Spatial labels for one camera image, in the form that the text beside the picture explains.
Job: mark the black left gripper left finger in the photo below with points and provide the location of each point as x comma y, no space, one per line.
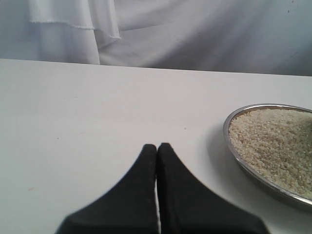
127,208

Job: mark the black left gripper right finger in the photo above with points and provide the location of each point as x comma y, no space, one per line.
188,207

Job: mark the round steel rice tray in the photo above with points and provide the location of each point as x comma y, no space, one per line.
272,143

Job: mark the white backdrop curtain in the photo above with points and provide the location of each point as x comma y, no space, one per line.
249,36

